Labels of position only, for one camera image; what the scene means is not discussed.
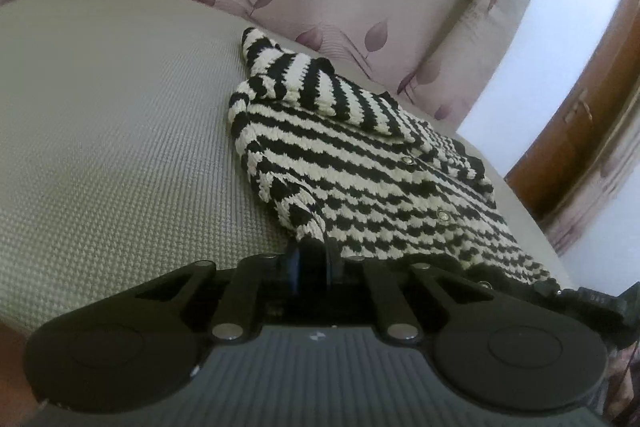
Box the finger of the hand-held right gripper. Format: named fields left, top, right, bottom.
left=531, top=279, right=577, bottom=309

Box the metal door handle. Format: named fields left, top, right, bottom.
left=564, top=88, right=595, bottom=124

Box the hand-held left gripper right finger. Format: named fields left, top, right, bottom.
left=319, top=236, right=502, bottom=342

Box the black and cream striped knit sweater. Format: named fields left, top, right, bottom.
left=227, top=27, right=567, bottom=294

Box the brown wooden door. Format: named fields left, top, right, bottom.
left=505, top=0, right=640, bottom=220

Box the grey textured mat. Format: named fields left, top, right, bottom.
left=0, top=0, right=573, bottom=427

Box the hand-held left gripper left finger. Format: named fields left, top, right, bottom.
left=125, top=239, right=304, bottom=341

